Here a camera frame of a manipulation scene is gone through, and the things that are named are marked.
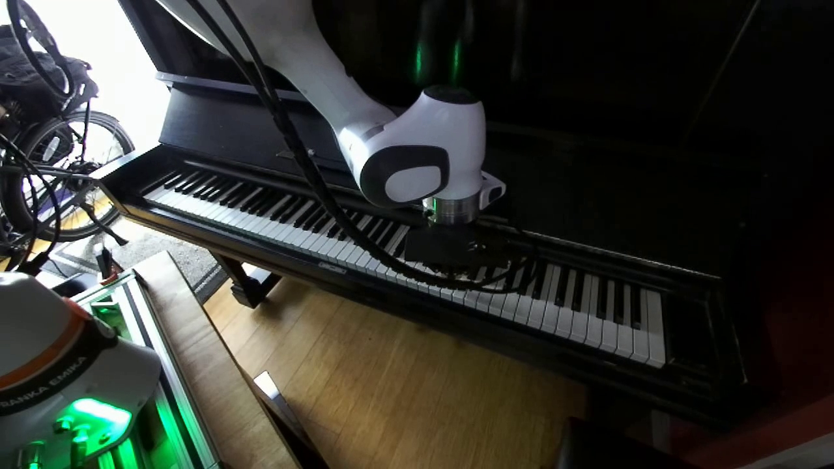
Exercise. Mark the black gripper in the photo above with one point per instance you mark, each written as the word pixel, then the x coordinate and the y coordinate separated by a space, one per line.
pixel 459 242

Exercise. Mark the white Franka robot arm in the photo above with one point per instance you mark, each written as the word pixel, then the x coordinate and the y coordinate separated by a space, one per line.
pixel 408 147

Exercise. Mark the black bag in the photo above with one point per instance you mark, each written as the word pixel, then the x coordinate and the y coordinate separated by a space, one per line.
pixel 43 74

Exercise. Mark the green lit metal robot stand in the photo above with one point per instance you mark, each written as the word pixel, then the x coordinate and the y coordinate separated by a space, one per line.
pixel 140 380

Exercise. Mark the black piano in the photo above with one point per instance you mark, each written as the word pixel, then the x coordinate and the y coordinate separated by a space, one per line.
pixel 609 216

